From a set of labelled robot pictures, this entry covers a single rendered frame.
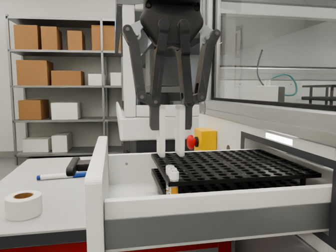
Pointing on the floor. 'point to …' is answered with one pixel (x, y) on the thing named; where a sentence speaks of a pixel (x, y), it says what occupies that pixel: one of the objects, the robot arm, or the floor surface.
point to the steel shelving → (78, 23)
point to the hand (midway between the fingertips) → (170, 130)
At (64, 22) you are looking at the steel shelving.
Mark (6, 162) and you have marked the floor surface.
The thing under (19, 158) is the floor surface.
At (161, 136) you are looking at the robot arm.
